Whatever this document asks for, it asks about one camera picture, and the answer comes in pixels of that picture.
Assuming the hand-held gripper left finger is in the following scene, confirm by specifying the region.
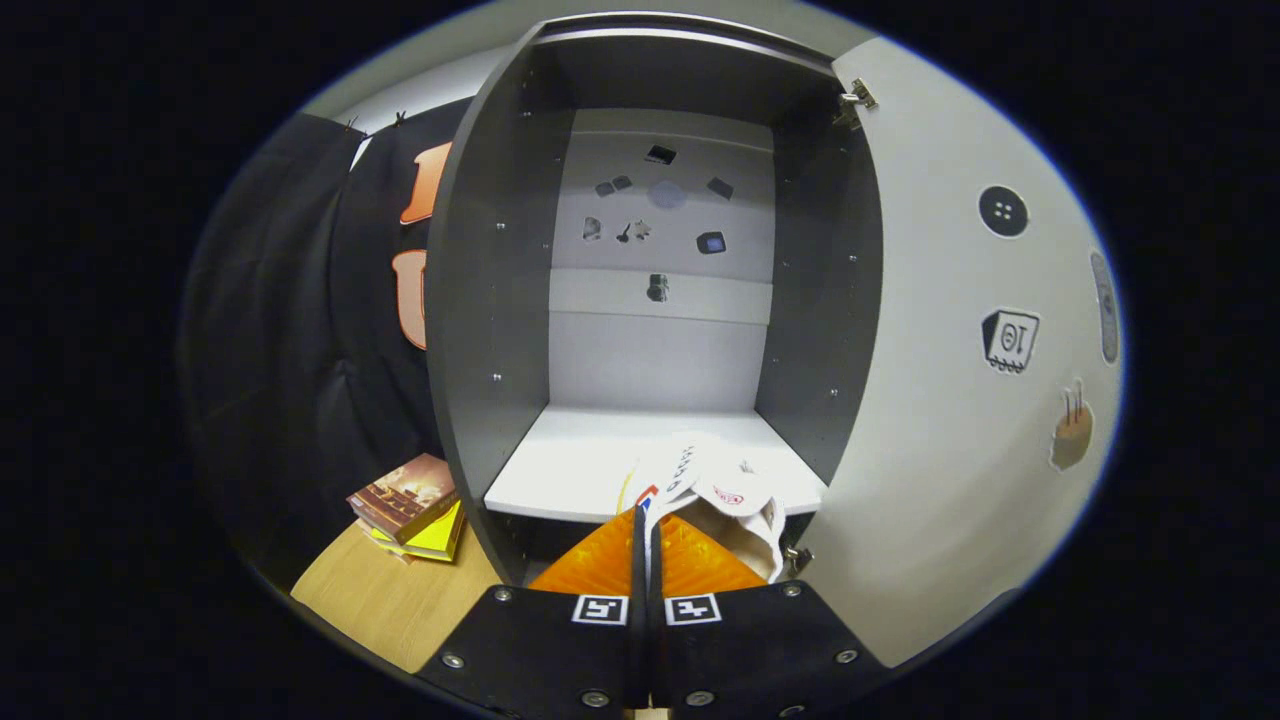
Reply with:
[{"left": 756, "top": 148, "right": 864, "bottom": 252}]
[{"left": 415, "top": 505, "right": 647, "bottom": 720}]

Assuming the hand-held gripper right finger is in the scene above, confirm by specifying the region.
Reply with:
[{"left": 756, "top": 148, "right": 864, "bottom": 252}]
[{"left": 648, "top": 515, "right": 891, "bottom": 720}]

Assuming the white shoe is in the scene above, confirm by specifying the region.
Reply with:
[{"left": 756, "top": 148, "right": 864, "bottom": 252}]
[{"left": 622, "top": 432, "right": 791, "bottom": 586}]

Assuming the grey shoe cabinet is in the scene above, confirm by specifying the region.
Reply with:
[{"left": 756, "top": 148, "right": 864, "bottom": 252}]
[{"left": 425, "top": 12, "right": 886, "bottom": 588}]

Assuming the yellow book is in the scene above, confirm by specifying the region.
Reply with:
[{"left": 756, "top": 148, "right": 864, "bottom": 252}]
[{"left": 360, "top": 500, "right": 467, "bottom": 563}]

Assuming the brown book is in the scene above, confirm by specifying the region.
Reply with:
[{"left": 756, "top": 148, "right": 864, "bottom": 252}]
[{"left": 346, "top": 453, "right": 461, "bottom": 546}]

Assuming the black backdrop cloth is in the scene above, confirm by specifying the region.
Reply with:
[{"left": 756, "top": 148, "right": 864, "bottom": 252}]
[{"left": 180, "top": 97, "right": 476, "bottom": 591}]

